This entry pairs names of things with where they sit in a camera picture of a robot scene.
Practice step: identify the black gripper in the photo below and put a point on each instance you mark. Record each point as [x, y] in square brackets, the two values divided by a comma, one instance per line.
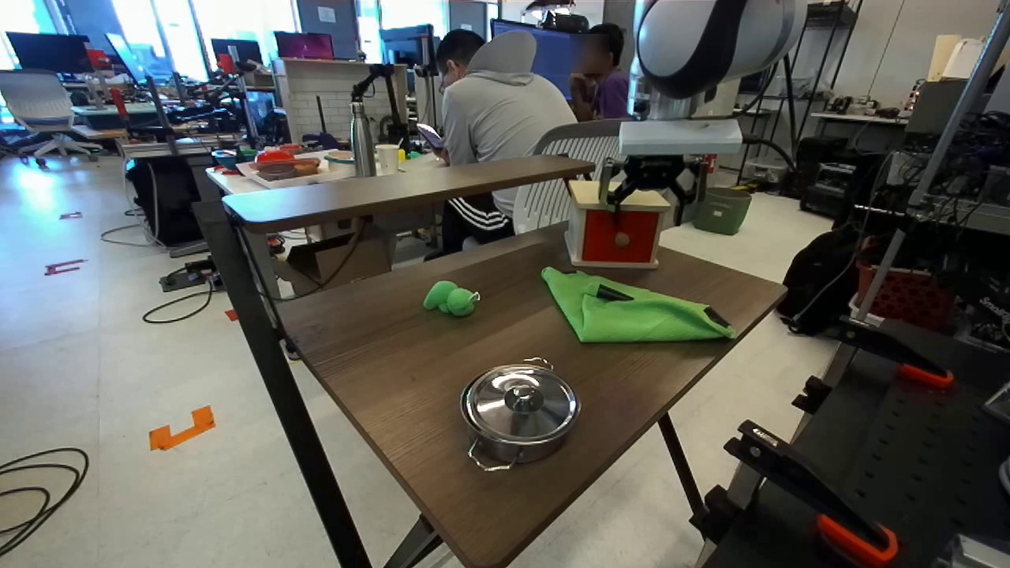
[656, 172]

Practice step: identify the orange wooden drawer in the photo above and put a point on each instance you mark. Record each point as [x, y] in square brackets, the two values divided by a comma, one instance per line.
[619, 242]

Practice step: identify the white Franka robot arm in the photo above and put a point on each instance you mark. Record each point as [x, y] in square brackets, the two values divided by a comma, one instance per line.
[716, 49]

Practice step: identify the light wooden box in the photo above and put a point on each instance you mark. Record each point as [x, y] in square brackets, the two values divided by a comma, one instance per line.
[584, 193]

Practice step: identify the green plastic basket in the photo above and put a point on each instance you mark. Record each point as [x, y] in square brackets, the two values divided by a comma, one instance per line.
[721, 208]

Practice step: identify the white slatted office chair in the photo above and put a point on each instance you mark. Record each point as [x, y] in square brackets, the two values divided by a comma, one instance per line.
[558, 177]

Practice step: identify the person in purple top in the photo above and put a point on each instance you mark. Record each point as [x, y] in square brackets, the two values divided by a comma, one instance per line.
[604, 88]

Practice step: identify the green cloth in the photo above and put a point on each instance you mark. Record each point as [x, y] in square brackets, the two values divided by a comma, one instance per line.
[631, 309]

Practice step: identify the person in grey hoodie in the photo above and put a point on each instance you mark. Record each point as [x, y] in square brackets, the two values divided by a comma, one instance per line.
[501, 113]

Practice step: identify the black backpack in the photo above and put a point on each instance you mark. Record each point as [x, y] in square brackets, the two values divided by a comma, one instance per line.
[825, 280]

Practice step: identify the green plush toy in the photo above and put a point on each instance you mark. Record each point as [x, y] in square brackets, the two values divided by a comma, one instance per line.
[451, 299]

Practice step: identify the brown wooden desk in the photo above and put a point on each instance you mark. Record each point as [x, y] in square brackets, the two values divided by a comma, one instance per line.
[399, 191]

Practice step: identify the steel pot with lid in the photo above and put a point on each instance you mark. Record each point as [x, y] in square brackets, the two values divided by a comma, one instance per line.
[520, 412]

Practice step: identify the white cup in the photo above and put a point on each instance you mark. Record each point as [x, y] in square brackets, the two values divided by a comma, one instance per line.
[389, 159]

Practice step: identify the red plastic crate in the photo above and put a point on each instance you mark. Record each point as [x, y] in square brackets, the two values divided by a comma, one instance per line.
[904, 299]

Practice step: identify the grey metal pole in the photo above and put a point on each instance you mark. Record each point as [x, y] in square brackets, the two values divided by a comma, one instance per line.
[932, 159]

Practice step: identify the dark computer monitor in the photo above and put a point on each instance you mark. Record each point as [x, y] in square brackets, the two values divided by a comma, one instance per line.
[50, 51]
[408, 45]
[238, 54]
[305, 45]

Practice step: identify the steel water bottle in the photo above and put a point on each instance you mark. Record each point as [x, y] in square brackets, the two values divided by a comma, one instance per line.
[364, 127]

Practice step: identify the black orange bar clamp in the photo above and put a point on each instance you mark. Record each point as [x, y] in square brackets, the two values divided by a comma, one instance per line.
[893, 356]
[810, 494]

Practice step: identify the cardboard box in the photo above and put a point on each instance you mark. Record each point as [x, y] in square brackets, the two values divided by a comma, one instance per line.
[337, 259]

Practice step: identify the red object on tray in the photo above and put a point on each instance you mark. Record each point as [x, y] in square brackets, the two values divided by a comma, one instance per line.
[285, 161]

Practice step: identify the black perforated mounting board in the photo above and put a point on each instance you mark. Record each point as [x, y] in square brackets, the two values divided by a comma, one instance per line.
[927, 461]

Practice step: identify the black power strip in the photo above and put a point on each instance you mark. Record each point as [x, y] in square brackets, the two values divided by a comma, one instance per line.
[186, 274]

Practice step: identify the white rolling office chair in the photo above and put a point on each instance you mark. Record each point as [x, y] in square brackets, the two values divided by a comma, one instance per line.
[50, 111]

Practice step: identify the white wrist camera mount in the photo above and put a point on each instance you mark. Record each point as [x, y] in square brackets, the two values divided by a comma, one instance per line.
[679, 141]

